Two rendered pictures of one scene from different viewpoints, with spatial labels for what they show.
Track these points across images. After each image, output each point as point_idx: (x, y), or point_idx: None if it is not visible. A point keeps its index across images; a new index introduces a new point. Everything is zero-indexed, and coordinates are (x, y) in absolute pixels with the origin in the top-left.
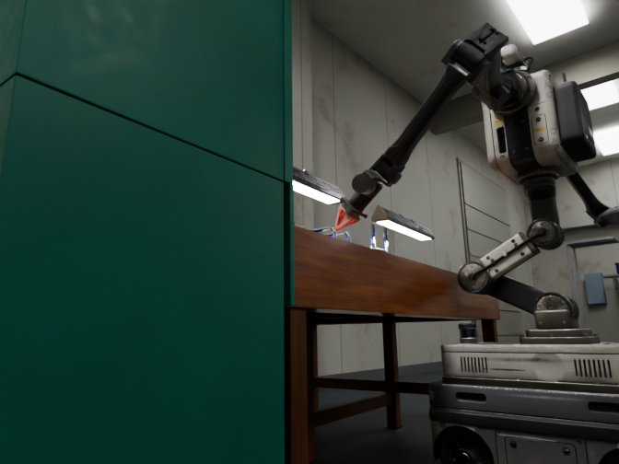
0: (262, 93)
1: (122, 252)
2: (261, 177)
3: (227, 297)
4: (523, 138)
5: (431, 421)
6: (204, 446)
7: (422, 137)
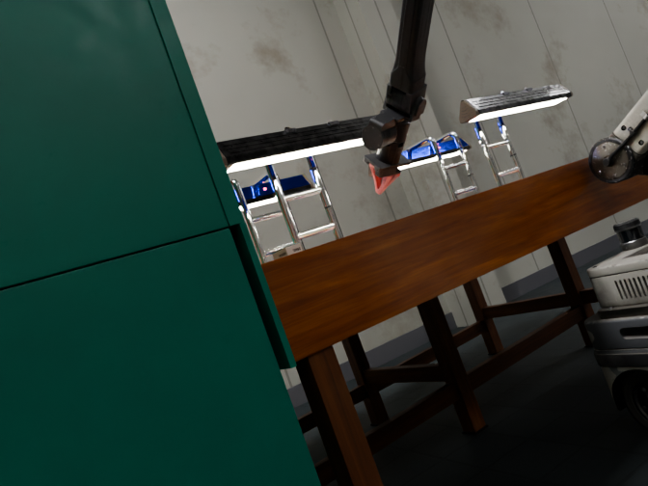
0: (154, 137)
1: (35, 440)
2: (191, 243)
3: (194, 410)
4: None
5: (601, 366)
6: None
7: (427, 40)
